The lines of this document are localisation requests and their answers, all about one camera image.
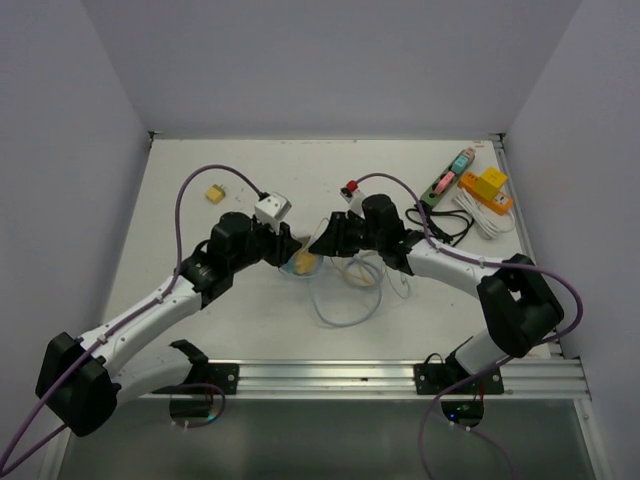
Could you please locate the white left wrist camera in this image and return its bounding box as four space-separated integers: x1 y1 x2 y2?
254 192 291 234

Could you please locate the yellow cube adapter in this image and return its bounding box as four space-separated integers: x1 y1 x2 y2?
473 167 508 201

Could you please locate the yellow charging cable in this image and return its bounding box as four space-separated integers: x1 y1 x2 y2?
312 219 389 290

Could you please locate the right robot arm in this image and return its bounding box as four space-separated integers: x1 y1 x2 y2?
309 194 564 394

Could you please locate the pink plug on strip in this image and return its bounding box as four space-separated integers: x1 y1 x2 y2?
434 171 456 195

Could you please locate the teal plug on strip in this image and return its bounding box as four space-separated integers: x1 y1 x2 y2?
451 153 470 174

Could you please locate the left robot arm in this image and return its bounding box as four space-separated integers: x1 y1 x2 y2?
35 212 301 437

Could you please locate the aluminium frame rail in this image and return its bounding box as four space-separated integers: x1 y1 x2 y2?
144 357 591 401

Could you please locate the green power strip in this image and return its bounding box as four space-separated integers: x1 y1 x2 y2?
420 147 476 208

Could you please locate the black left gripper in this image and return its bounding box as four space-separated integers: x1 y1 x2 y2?
228 212 300 272

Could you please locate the orange power strip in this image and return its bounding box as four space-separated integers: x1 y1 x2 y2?
458 167 513 216

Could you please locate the yellow two-port adapter plug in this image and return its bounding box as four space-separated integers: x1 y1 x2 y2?
205 184 226 205

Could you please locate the white coiled cord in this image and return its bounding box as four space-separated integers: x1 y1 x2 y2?
452 192 515 242

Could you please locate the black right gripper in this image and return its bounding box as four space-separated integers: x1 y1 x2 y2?
313 212 385 258

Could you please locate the round light blue socket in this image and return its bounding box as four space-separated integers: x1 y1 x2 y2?
279 251 324 279

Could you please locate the orange-yellow charger plug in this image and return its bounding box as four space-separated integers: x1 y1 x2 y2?
293 251 320 276

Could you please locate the light blue socket power cord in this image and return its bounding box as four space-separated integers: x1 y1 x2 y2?
309 259 386 329

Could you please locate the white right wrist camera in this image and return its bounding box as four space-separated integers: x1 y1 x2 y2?
340 180 366 216

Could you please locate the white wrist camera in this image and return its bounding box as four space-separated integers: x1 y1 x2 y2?
254 192 291 234
340 180 366 216

